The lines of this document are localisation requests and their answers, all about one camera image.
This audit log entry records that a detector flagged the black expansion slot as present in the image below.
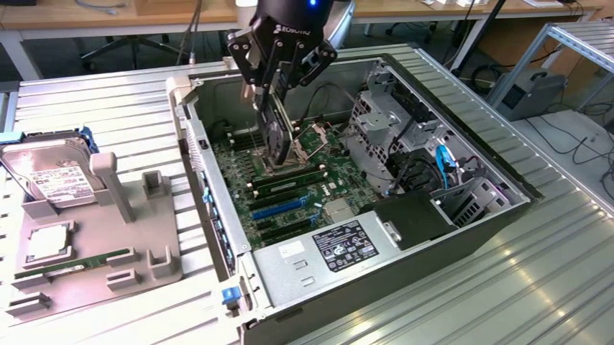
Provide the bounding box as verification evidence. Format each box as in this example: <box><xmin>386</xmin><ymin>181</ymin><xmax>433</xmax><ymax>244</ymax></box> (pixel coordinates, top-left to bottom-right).
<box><xmin>246</xmin><ymin>190</ymin><xmax>298</xmax><ymax>213</ymax></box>
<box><xmin>257</xmin><ymin>218</ymin><xmax>312</xmax><ymax>244</ymax></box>

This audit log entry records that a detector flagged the silver hard disk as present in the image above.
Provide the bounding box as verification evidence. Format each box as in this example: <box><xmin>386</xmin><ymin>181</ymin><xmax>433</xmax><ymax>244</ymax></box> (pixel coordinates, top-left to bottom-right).
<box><xmin>0</xmin><ymin>138</ymin><xmax>109</xmax><ymax>209</ymax></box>

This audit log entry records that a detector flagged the black Nvidia graphics card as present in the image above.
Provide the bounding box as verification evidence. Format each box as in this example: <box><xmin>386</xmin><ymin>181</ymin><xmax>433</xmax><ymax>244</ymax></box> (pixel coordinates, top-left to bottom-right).
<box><xmin>238</xmin><ymin>60</ymin><xmax>296</xmax><ymax>169</ymax></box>

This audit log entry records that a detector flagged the black office chair base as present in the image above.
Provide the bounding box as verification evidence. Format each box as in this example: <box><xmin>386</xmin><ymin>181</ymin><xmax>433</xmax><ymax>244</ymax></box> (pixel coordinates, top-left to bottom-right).
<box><xmin>78</xmin><ymin>34</ymin><xmax>188</xmax><ymax>71</ymax></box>

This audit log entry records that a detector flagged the blue data wire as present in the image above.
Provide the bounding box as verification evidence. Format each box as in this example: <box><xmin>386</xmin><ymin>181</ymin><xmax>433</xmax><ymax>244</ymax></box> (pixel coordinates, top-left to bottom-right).
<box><xmin>433</xmin><ymin>144</ymin><xmax>456</xmax><ymax>190</ymax></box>

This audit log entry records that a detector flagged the green motherboard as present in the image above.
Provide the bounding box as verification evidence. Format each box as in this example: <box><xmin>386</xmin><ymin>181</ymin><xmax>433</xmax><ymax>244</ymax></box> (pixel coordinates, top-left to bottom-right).
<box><xmin>209</xmin><ymin>121</ymin><xmax>380</xmax><ymax>252</ymax></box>

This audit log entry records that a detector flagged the silver power supply unit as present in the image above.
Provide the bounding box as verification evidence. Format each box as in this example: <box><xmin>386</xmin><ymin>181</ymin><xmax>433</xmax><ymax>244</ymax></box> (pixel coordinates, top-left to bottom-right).
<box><xmin>250</xmin><ymin>210</ymin><xmax>408</xmax><ymax>310</ymax></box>

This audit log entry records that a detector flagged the grey hanging cable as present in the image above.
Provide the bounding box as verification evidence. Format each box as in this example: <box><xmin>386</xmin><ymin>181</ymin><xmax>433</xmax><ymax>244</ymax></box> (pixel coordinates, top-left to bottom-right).
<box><xmin>185</xmin><ymin>0</ymin><xmax>202</xmax><ymax>65</ymax></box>

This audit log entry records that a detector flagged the CPU socket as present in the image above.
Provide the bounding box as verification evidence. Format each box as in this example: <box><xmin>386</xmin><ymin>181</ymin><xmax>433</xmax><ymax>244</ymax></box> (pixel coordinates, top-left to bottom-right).
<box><xmin>253</xmin><ymin>147</ymin><xmax>301</xmax><ymax>178</ymax></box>

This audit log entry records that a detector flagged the open black PC case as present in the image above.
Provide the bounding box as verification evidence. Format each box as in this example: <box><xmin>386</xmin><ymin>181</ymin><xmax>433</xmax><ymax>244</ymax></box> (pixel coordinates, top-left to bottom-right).
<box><xmin>165</xmin><ymin>52</ymin><xmax>545</xmax><ymax>345</ymax></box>

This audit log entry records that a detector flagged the green RAM stick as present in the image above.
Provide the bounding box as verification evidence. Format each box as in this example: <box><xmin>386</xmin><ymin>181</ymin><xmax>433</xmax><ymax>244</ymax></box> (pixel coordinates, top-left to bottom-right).
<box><xmin>13</xmin><ymin>251</ymin><xmax>121</xmax><ymax>281</ymax></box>

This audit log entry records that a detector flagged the light blue cable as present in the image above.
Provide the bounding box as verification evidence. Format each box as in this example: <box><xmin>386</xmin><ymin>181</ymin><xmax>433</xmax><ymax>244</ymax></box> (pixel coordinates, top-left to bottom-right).
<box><xmin>73</xmin><ymin>0</ymin><xmax>128</xmax><ymax>15</ymax></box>

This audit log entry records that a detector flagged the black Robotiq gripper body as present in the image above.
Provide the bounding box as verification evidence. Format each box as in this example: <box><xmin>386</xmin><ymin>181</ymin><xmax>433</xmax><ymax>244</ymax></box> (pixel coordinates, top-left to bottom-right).
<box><xmin>246</xmin><ymin>0</ymin><xmax>337</xmax><ymax>48</ymax></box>

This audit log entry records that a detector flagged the black stand pole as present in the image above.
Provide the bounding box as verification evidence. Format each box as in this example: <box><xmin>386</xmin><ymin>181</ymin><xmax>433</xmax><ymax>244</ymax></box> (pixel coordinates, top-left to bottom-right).
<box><xmin>449</xmin><ymin>0</ymin><xmax>507</xmax><ymax>75</ymax></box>

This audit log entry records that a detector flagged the thin locking lever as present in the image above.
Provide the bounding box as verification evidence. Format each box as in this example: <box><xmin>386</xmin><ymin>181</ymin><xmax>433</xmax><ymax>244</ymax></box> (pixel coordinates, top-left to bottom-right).
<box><xmin>245</xmin><ymin>121</ymin><xmax>262</xmax><ymax>154</ymax></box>

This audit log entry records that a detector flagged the black loose cable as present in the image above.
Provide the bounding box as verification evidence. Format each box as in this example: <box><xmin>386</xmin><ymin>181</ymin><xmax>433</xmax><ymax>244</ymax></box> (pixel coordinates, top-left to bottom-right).
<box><xmin>527</xmin><ymin>116</ymin><xmax>614</xmax><ymax>166</ymax></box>

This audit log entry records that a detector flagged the black arched wire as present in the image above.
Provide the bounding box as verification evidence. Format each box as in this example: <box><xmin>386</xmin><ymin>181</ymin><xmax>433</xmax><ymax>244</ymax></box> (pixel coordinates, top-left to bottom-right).
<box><xmin>304</xmin><ymin>83</ymin><xmax>358</xmax><ymax>123</ymax></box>

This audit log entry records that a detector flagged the black plastic fan shroud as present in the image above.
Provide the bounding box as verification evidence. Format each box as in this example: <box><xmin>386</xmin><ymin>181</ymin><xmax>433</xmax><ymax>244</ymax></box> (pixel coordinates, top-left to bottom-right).
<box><xmin>372</xmin><ymin>190</ymin><xmax>459</xmax><ymax>252</ymax></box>

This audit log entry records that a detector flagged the long wooden desk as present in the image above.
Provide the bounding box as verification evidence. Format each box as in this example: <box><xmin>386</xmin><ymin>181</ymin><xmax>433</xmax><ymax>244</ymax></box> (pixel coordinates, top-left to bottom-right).
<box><xmin>352</xmin><ymin>0</ymin><xmax>603</xmax><ymax>69</ymax></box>

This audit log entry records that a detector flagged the hard drive in blue caddy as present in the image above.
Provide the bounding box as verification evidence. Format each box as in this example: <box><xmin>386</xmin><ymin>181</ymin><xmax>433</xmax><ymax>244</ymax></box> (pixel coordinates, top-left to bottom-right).
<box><xmin>0</xmin><ymin>124</ymin><xmax>100</xmax><ymax>155</ymax></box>

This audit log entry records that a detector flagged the silver perforated disk bay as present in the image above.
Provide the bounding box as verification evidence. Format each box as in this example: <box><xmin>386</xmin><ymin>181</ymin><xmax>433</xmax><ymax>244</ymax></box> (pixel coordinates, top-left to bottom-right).
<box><xmin>346</xmin><ymin>89</ymin><xmax>456</xmax><ymax>195</ymax></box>

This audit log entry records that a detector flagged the installed RAM stick with label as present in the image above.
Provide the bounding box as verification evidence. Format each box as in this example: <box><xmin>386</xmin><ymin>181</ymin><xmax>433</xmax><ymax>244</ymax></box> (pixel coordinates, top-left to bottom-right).
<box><xmin>249</xmin><ymin>168</ymin><xmax>329</xmax><ymax>198</ymax></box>

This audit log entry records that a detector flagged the wooden desk with white legs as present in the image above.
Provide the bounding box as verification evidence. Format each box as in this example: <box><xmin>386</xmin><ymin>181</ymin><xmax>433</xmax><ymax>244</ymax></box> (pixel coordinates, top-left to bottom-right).
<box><xmin>0</xmin><ymin>0</ymin><xmax>240</xmax><ymax>82</ymax></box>

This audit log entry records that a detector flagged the aluminium frame rack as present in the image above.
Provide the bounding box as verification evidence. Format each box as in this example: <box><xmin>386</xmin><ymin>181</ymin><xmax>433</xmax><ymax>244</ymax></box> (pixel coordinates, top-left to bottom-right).
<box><xmin>497</xmin><ymin>19</ymin><xmax>614</xmax><ymax>112</ymax></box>

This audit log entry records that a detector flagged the silver CPU chip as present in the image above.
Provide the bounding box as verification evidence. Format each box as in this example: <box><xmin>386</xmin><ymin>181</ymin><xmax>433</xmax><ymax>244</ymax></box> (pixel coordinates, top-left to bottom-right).
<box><xmin>25</xmin><ymin>228</ymin><xmax>70</xmax><ymax>262</ymax></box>

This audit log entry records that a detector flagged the grey plastic parts rack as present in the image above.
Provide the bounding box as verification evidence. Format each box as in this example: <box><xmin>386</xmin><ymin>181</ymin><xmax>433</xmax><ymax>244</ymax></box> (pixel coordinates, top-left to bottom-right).
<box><xmin>1</xmin><ymin>150</ymin><xmax>185</xmax><ymax>326</ymax></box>

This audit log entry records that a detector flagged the metal socket cover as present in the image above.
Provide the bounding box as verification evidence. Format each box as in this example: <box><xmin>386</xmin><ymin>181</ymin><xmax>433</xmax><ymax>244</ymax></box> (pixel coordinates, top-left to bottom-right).
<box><xmin>289</xmin><ymin>121</ymin><xmax>334</xmax><ymax>161</ymax></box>

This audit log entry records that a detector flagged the silver chipset heatsink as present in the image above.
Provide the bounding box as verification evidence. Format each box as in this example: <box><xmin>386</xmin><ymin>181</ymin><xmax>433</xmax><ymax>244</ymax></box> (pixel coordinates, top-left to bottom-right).
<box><xmin>321</xmin><ymin>199</ymin><xmax>356</xmax><ymax>222</ymax></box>

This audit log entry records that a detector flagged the grey box device with handle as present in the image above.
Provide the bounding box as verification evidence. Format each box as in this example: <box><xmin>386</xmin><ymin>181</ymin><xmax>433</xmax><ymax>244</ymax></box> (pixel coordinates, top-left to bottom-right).
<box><xmin>485</xmin><ymin>70</ymin><xmax>569</xmax><ymax>121</ymax></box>

